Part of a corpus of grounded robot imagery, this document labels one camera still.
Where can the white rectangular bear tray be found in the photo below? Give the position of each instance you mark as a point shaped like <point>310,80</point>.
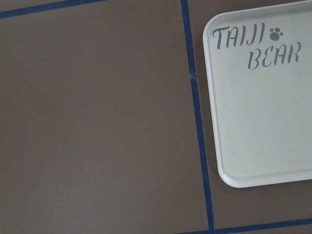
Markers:
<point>259,73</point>

